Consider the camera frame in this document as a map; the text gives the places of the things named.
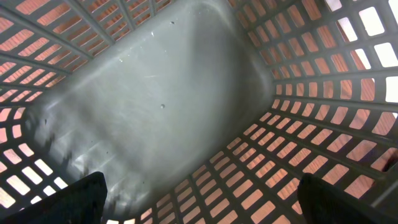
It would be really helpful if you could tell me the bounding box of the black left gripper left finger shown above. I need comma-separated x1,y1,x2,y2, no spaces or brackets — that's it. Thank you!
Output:
1,172,108,224

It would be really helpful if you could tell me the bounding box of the grey plastic mesh basket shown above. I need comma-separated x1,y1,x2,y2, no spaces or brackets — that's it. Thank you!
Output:
1,0,397,223

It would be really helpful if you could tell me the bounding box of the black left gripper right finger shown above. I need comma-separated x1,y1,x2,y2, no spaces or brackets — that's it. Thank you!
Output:
297,173,397,224

